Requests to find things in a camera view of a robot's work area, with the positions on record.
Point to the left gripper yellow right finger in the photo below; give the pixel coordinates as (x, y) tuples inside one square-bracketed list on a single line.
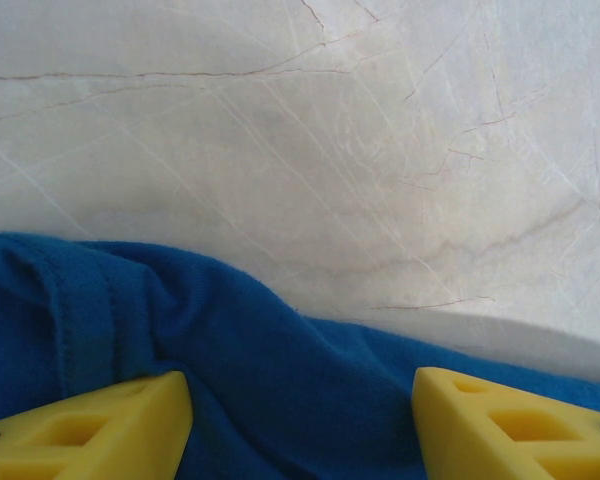
[(460, 430)]

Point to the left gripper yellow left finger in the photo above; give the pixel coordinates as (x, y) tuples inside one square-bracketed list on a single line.
[(130, 440)]

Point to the blue t-shirt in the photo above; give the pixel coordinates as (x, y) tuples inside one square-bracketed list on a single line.
[(290, 390)]

